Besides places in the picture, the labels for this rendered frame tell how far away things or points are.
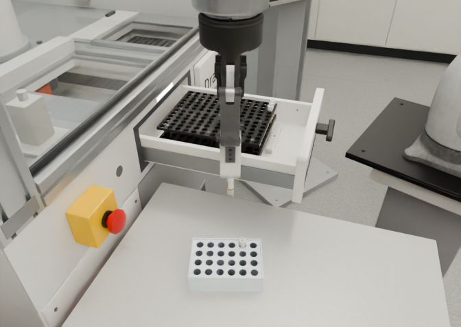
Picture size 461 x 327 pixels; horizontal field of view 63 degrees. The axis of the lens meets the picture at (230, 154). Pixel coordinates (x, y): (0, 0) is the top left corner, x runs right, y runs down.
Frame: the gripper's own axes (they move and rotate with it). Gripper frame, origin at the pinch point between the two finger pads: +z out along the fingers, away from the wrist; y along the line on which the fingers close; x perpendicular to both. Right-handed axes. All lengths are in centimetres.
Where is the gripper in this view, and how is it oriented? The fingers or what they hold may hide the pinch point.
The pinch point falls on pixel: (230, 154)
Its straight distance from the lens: 54.6
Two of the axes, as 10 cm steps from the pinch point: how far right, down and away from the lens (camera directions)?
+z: 0.0, 8.1, 5.9
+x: -10.0, -0.1, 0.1
